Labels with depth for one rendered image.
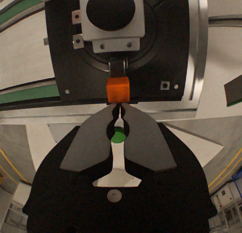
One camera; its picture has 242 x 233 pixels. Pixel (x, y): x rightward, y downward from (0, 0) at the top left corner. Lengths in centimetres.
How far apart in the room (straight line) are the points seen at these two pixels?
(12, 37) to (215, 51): 54
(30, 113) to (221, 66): 55
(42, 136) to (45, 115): 23
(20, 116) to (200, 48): 45
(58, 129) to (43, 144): 27
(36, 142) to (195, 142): 68
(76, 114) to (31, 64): 17
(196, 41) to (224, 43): 20
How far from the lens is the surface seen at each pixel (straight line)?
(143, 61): 19
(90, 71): 22
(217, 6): 44
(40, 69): 32
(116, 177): 57
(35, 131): 55
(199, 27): 26
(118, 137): 28
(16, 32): 37
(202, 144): 60
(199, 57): 26
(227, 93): 27
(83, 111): 27
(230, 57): 46
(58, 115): 30
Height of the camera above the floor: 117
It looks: 58 degrees down
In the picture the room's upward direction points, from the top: 178 degrees counter-clockwise
